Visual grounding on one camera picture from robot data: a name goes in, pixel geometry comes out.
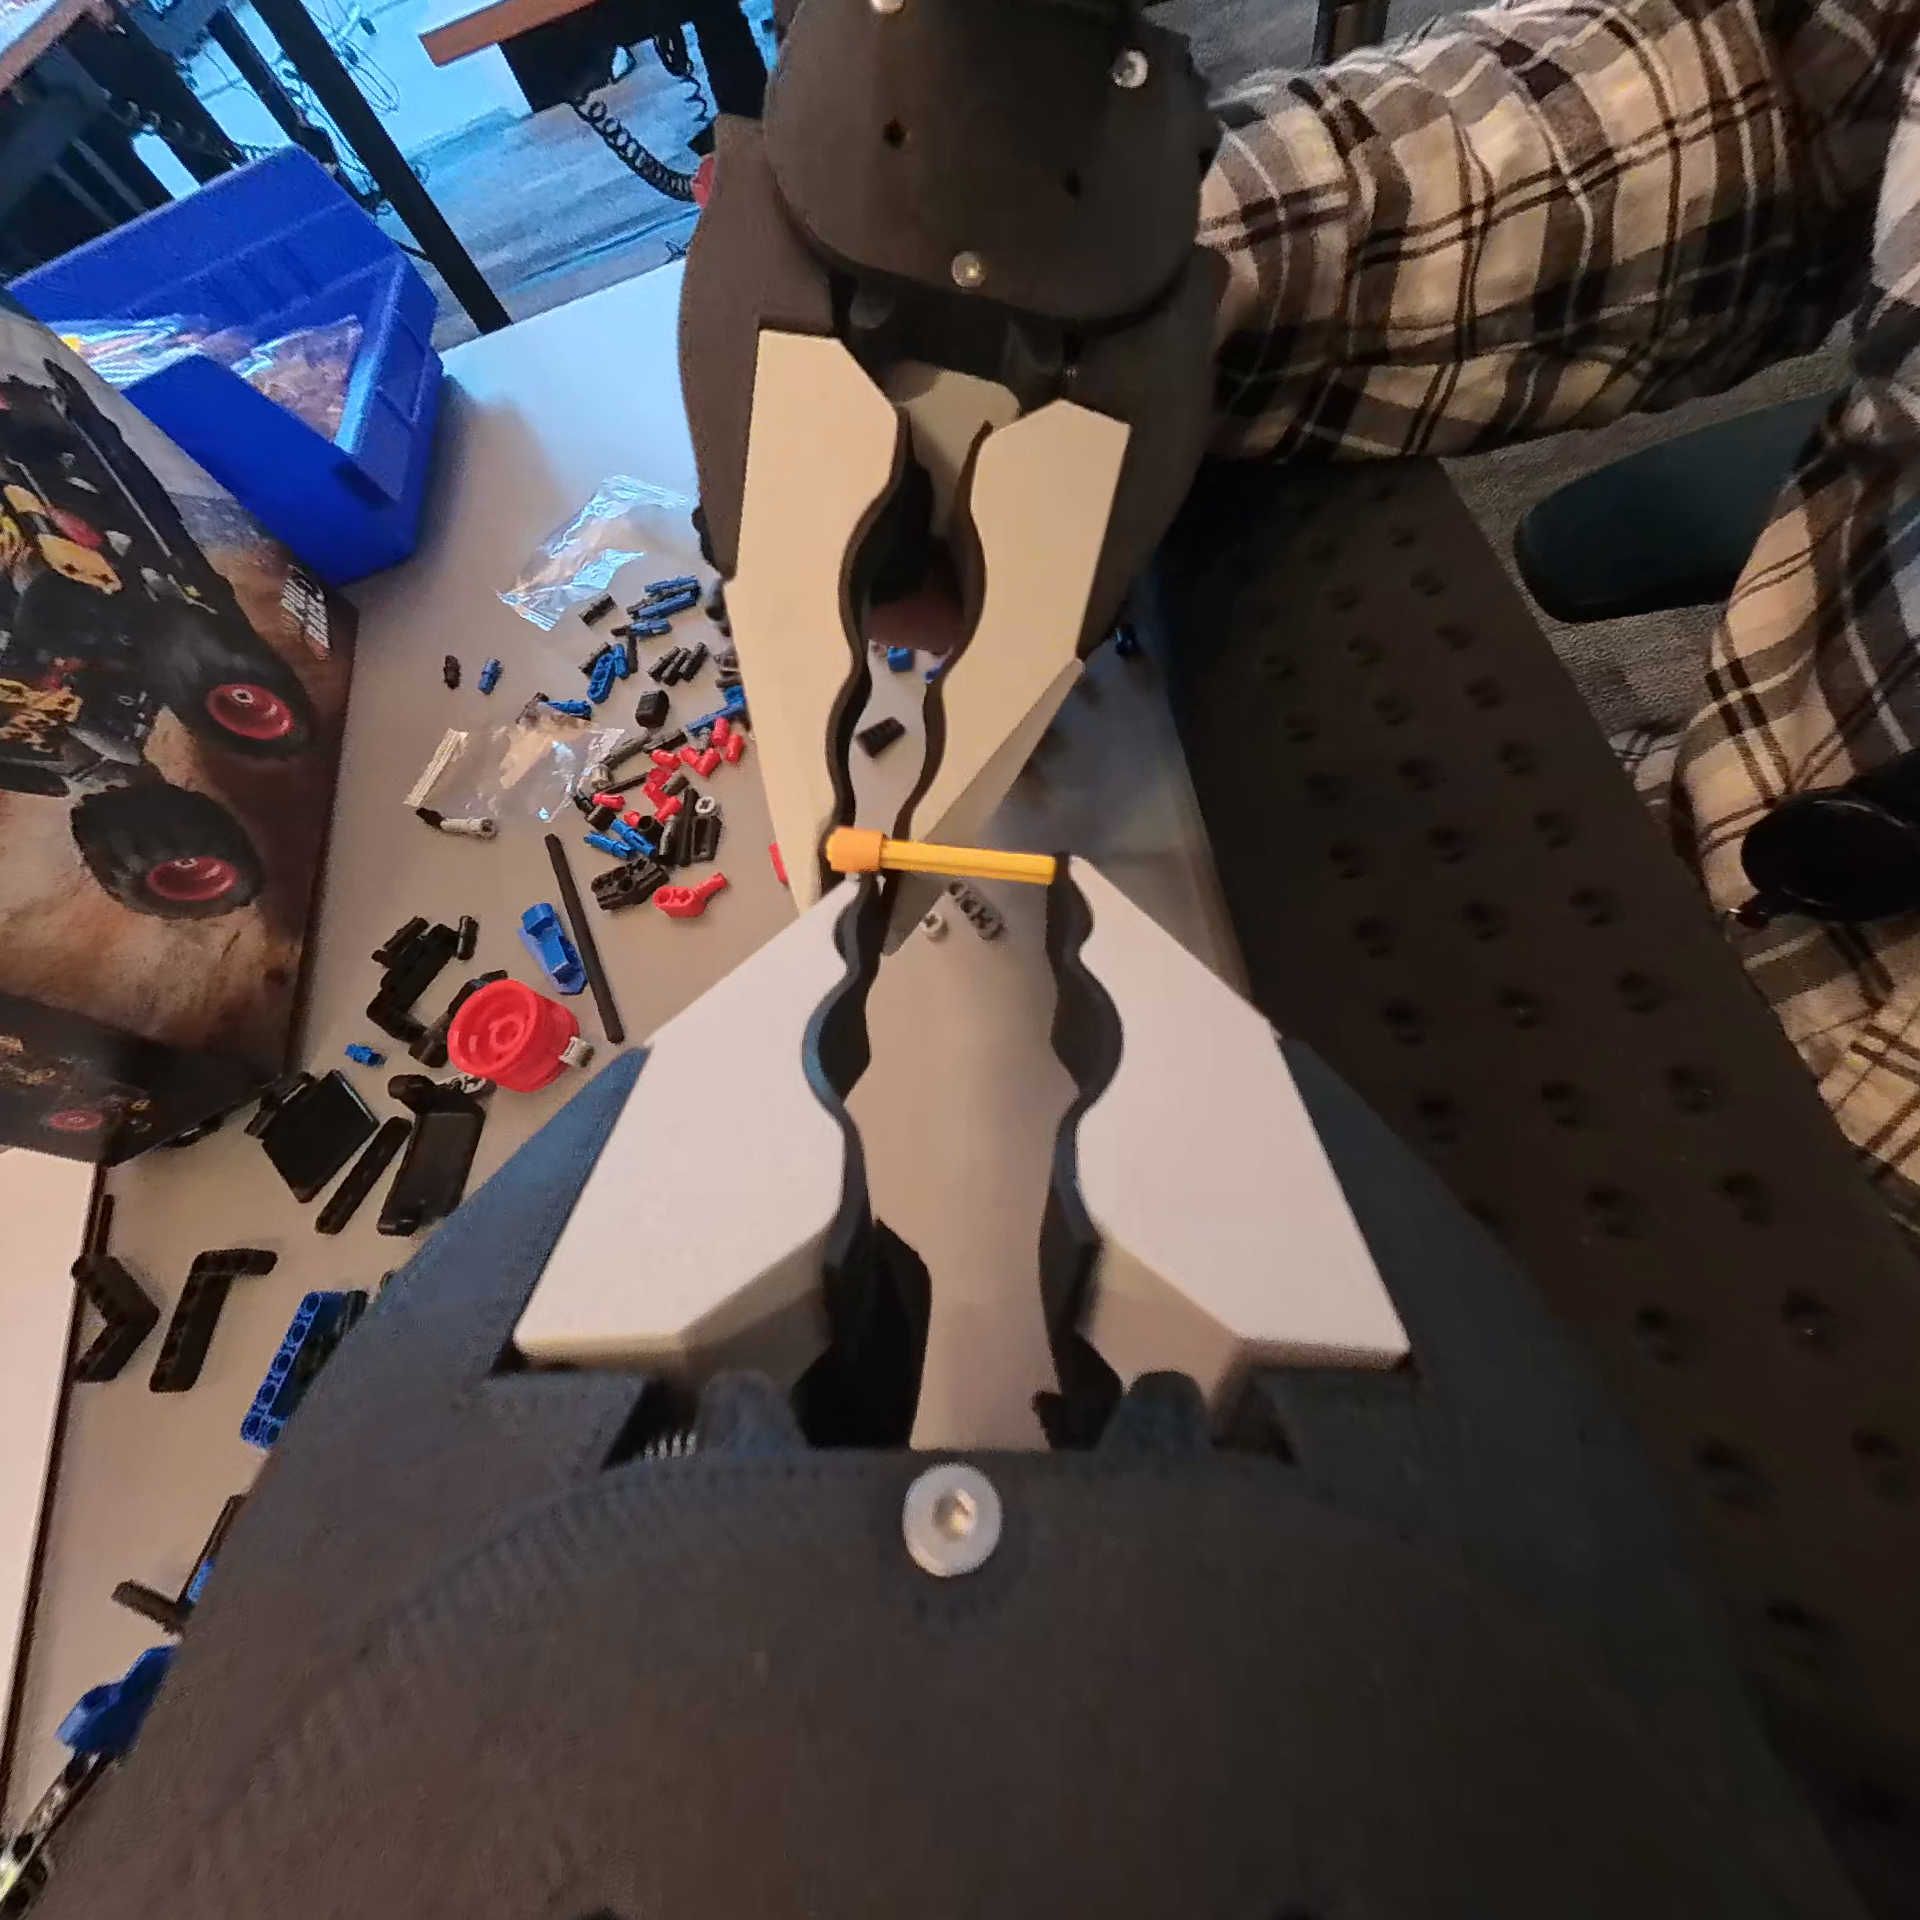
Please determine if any toy truck set box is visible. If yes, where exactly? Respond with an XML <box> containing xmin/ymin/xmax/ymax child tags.
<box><xmin>0</xmin><ymin>290</ymin><xmax>361</xmax><ymax>1163</ymax></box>

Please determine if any crumpled shiny plastic bag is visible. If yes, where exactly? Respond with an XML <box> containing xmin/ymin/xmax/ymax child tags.
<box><xmin>70</xmin><ymin>307</ymin><xmax>368</xmax><ymax>438</ymax></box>

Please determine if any black square toy panel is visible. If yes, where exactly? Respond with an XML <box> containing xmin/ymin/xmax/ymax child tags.
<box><xmin>249</xmin><ymin>1067</ymin><xmax>384</xmax><ymax>1202</ymax></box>

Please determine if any teal office chair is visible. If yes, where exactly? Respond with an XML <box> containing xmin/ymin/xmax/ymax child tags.
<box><xmin>1511</xmin><ymin>384</ymin><xmax>1856</xmax><ymax>623</ymax></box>

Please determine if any black curved toy panel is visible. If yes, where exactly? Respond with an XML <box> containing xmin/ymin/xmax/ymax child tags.
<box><xmin>376</xmin><ymin>1071</ymin><xmax>491</xmax><ymax>1238</ymax></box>

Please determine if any yellow toy axle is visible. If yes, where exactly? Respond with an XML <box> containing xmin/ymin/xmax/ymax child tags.
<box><xmin>882</xmin><ymin>844</ymin><xmax>1059</xmax><ymax>889</ymax></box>

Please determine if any blue storage bin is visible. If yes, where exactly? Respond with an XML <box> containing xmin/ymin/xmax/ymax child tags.
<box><xmin>7</xmin><ymin>144</ymin><xmax>452</xmax><ymax>588</ymax></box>

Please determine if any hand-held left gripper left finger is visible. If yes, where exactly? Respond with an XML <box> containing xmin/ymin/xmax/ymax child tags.
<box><xmin>512</xmin><ymin>881</ymin><xmax>930</xmax><ymax>1451</ymax></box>

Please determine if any red toy wheel rim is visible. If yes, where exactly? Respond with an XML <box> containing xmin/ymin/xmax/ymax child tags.
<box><xmin>444</xmin><ymin>980</ymin><xmax>583</xmax><ymax>1094</ymax></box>

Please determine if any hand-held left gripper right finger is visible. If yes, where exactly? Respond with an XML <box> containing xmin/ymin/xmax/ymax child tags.
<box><xmin>1036</xmin><ymin>860</ymin><xmax>1411</xmax><ymax>1448</ymax></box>

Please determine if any pile of small toy pins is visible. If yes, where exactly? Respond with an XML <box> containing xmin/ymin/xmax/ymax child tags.
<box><xmin>434</xmin><ymin>571</ymin><xmax>751</xmax><ymax>872</ymax></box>

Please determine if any black coiled cable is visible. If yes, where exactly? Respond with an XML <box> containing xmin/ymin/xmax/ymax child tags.
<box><xmin>577</xmin><ymin>83</ymin><xmax>710</xmax><ymax>197</ymax></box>

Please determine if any clear plastic bag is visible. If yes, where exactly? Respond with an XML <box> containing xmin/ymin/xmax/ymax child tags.
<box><xmin>401</xmin><ymin>718</ymin><xmax>624</xmax><ymax>844</ymax></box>
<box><xmin>500</xmin><ymin>473</ymin><xmax>698</xmax><ymax>634</ymax></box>

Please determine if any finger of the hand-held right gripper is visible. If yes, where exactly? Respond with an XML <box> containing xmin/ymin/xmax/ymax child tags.
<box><xmin>874</xmin><ymin>394</ymin><xmax>1137</xmax><ymax>957</ymax></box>
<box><xmin>740</xmin><ymin>330</ymin><xmax>914</xmax><ymax>913</ymax></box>

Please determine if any person's right forearm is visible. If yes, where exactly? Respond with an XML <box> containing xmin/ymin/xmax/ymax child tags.
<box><xmin>1199</xmin><ymin>0</ymin><xmax>1920</xmax><ymax>461</ymax></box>

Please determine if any blue angled toy beam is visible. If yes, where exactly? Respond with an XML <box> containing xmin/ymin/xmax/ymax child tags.
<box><xmin>237</xmin><ymin>1286</ymin><xmax>368</xmax><ymax>1448</ymax></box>

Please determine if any grey desk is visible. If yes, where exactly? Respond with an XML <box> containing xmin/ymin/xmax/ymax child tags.
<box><xmin>0</xmin><ymin>248</ymin><xmax>1255</xmax><ymax>1788</ymax></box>

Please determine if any long black toy axle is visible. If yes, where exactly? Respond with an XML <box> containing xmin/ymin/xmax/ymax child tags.
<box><xmin>545</xmin><ymin>833</ymin><xmax>627</xmax><ymax>1049</ymax></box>

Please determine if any pile of black toy beams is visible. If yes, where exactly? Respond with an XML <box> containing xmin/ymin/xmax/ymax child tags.
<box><xmin>70</xmin><ymin>916</ymin><xmax>497</xmax><ymax>1451</ymax></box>

